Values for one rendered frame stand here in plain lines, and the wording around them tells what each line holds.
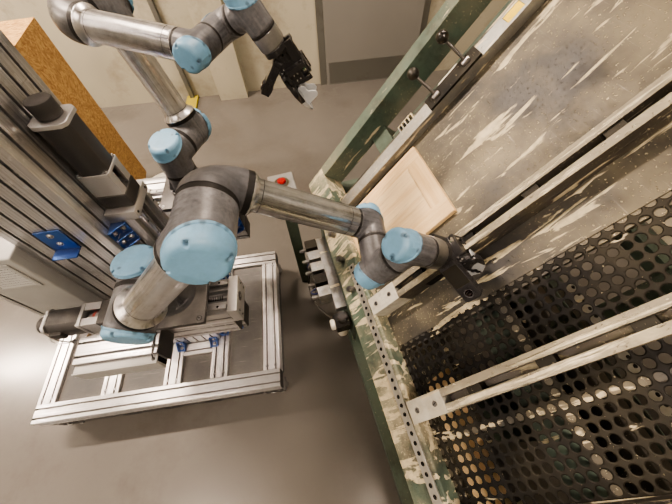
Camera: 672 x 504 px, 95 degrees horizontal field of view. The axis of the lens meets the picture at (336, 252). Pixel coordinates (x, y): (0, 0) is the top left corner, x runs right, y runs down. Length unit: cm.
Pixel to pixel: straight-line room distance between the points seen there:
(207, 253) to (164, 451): 173
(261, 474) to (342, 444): 44
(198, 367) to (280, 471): 69
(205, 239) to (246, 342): 141
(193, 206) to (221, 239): 7
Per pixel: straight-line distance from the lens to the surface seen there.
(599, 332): 80
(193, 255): 54
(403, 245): 63
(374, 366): 113
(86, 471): 239
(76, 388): 228
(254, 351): 187
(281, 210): 68
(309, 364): 200
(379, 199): 123
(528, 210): 89
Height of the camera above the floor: 194
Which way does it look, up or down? 57 degrees down
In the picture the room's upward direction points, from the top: 4 degrees counter-clockwise
